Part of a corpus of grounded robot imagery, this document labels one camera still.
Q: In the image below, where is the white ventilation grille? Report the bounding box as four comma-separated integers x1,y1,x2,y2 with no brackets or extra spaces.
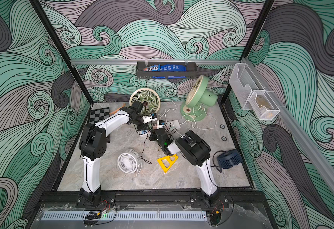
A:
40,210,208,221

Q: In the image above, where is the yellow triangle frame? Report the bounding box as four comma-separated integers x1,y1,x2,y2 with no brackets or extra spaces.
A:
157,154,178,173

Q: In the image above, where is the white small fan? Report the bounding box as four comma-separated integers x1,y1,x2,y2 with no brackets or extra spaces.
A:
117,148,142,175

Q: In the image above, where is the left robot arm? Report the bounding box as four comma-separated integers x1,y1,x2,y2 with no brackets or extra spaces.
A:
78,101,157,208

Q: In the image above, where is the black wall basket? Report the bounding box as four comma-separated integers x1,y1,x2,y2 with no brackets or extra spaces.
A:
136,60,198,79

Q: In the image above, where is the white fan power cable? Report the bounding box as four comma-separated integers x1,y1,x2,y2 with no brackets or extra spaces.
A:
158,100,218,131

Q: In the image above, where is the blue snack packet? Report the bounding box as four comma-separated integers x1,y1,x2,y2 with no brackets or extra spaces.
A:
143,65,187,72

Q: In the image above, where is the clear plastic bin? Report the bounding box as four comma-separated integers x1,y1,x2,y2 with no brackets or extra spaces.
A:
229,63,279,121

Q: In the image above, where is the black USB cable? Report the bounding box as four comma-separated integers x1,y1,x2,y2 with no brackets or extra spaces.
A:
138,131,153,165

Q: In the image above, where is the cream round desk fan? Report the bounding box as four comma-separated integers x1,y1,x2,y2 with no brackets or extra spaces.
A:
129,88,161,115

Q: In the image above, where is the chessboard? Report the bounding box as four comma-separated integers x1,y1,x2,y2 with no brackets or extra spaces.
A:
88,107,110,124

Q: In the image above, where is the white power strip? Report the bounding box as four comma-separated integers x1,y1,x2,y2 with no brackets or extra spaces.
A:
137,120,181,135

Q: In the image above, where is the green desk fan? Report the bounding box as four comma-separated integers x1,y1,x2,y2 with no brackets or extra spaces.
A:
180,75,218,122

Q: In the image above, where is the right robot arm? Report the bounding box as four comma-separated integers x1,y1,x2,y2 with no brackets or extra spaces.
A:
154,127,219,207

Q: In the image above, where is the dark blue fan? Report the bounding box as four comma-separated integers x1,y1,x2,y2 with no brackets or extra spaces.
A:
217,149,243,169

